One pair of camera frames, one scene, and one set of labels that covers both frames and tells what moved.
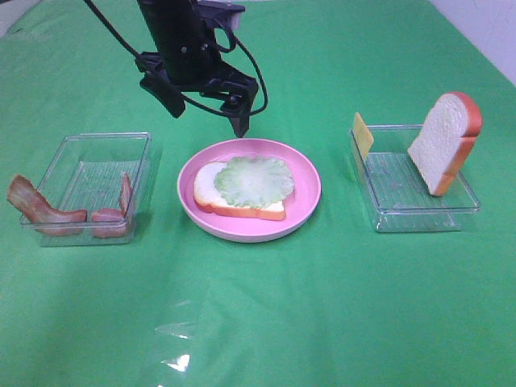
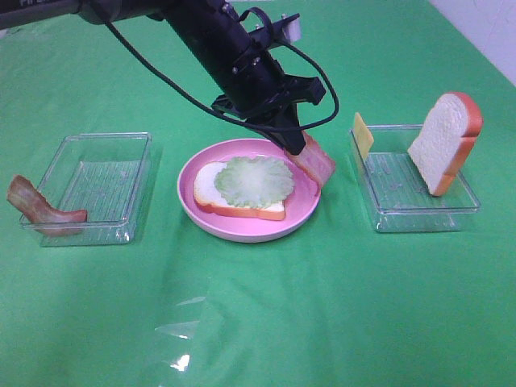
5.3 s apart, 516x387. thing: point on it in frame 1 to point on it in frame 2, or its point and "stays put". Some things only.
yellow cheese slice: (364, 138) stays put
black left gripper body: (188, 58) to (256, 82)
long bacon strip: (45, 218) stays put
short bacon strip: (111, 222) to (319, 164)
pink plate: (298, 205) stays put
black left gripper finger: (165, 91) to (275, 125)
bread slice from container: (210, 198) stays put
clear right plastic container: (397, 192) stays put
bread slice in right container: (447, 136) stays put
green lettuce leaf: (254, 182) stays put
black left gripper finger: (238, 109) to (286, 127)
